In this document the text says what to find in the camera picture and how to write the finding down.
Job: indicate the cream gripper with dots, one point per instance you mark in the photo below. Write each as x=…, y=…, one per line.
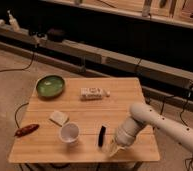
x=113, y=148

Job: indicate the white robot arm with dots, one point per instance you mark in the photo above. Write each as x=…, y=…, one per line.
x=141, y=115

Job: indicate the black upright eraser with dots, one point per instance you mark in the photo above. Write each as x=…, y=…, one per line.
x=101, y=136

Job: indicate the clear plastic cup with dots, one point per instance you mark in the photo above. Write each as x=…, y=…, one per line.
x=69, y=133

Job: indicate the wooden table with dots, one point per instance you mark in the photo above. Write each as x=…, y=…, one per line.
x=44, y=144

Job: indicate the white box with label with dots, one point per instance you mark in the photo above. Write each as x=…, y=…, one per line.
x=93, y=93

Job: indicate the beige sponge block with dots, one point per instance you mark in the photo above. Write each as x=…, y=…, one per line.
x=59, y=118

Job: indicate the red chili pepper toy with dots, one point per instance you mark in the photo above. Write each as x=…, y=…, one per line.
x=26, y=130

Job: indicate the green bowl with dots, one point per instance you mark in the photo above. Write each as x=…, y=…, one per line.
x=50, y=86

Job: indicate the black device on ledge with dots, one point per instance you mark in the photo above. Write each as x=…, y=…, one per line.
x=55, y=35

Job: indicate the white spray bottle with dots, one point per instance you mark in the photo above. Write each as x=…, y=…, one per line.
x=13, y=22

